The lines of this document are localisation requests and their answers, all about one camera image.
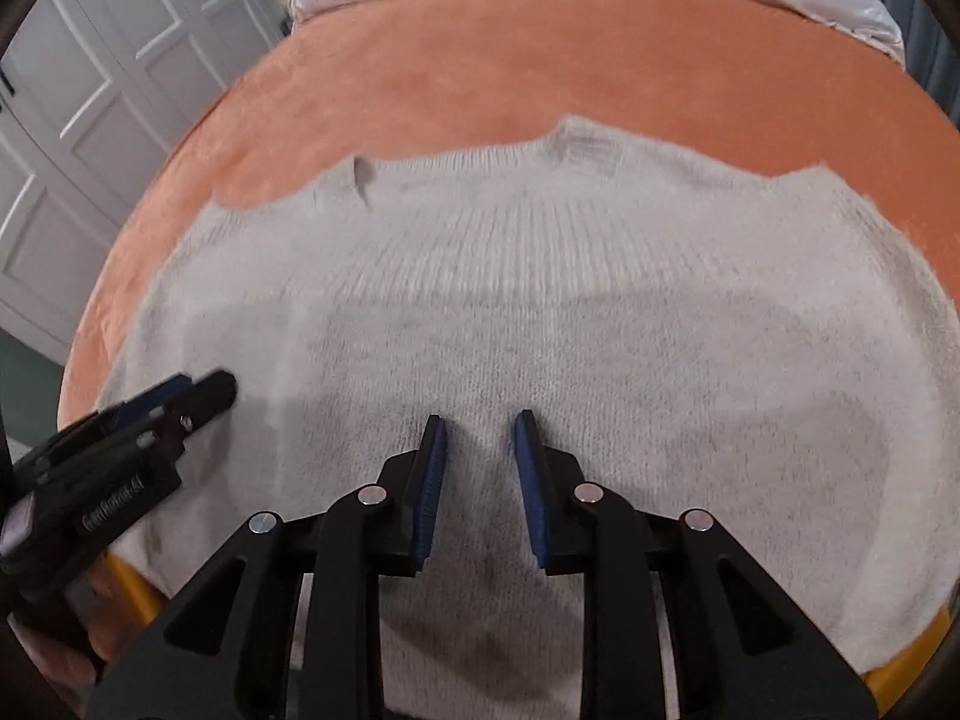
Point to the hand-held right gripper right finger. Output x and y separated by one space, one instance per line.
529 499

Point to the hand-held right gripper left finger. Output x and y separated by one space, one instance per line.
431 499

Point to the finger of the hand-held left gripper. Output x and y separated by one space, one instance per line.
161 395
214 392

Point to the white sweater with black hearts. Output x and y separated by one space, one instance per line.
525 315

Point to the white wardrobe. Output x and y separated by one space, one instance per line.
112 52

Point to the orange plush blanket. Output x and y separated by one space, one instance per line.
450 52

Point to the person's yellow pants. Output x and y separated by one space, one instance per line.
907 671

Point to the grey-blue curtain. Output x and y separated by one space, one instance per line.
926 37

